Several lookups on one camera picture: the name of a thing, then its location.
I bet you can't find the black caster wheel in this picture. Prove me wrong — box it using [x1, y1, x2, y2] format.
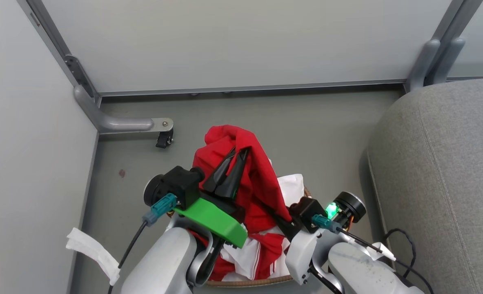
[156, 130, 174, 149]

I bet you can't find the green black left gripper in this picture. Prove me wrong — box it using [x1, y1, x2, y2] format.
[174, 147, 250, 249]

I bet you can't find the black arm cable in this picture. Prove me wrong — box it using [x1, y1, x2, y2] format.
[312, 215, 397, 262]
[107, 194, 179, 294]

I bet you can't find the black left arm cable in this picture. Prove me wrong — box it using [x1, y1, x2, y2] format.
[107, 194, 179, 294]

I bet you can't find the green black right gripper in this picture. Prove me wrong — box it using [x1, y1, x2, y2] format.
[265, 200, 345, 242]

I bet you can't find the white fabric strip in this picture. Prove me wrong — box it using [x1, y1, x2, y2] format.
[66, 227, 121, 286]

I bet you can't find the grey metal partition rail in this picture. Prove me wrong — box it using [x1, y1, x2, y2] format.
[98, 78, 407, 98]

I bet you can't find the grey metal partition leg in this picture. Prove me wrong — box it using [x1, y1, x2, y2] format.
[405, 38, 441, 93]
[427, 37, 466, 86]

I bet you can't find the white cloth garment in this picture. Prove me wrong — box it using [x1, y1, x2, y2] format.
[268, 158, 305, 207]

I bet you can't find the wicker laundry basket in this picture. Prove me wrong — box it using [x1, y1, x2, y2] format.
[204, 186, 313, 287]

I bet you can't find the grey fabric sofa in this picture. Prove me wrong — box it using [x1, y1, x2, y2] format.
[365, 78, 483, 294]

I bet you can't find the red shirt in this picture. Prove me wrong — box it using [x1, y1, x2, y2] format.
[189, 125, 293, 281]

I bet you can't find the grey metal partition foot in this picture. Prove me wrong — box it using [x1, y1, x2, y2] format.
[73, 85, 174, 134]

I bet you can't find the white red striped garment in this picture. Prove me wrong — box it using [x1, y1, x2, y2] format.
[166, 223, 293, 283]

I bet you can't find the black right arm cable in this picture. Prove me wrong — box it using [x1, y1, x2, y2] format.
[312, 215, 397, 262]

